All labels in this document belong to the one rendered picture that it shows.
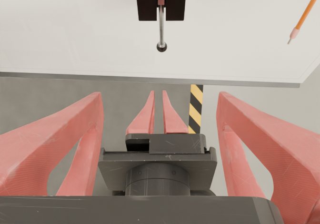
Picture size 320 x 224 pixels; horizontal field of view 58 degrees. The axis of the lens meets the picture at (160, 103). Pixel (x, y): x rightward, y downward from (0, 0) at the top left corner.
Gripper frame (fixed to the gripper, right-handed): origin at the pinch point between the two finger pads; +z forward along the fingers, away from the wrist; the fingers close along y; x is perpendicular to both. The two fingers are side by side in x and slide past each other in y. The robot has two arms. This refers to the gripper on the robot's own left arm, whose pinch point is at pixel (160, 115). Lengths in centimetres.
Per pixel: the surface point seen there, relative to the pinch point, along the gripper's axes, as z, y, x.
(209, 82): 34.4, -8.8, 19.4
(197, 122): 101, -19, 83
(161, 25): 18.6, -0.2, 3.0
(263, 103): 106, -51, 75
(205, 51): 30.8, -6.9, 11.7
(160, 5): 16.6, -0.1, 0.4
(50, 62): 32.2, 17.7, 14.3
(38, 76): 33.7, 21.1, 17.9
